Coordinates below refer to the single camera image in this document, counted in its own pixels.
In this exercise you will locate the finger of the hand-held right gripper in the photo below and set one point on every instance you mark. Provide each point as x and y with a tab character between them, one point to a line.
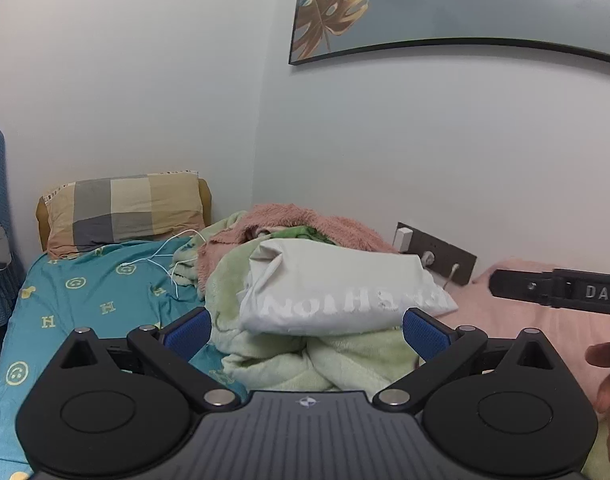
517	285

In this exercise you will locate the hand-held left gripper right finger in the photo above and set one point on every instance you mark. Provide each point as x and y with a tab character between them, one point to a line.
425	332

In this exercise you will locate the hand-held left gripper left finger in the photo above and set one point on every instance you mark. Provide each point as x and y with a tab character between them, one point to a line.
187	332

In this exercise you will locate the white shirt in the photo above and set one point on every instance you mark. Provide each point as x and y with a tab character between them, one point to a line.
345	280

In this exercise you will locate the pink bed cover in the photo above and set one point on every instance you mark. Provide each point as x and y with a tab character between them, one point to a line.
515	320

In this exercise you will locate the white round plug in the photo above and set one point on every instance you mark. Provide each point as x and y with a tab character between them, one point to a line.
427	258

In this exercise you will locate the light green fleece blanket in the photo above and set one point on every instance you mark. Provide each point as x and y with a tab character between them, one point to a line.
275	360

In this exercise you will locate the white charger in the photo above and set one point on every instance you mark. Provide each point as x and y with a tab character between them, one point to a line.
403	239

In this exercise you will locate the teal patterned bed sheet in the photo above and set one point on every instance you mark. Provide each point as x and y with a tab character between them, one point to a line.
85	285

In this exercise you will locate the mustard yellow pillow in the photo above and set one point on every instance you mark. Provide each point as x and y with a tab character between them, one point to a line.
205	200

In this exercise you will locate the plaid pillow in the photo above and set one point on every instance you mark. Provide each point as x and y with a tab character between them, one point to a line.
125	205

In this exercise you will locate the dark wall socket panel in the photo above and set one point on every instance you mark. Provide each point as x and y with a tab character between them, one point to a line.
450	252

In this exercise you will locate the framed leaf wall picture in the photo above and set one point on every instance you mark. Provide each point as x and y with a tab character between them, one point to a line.
435	5

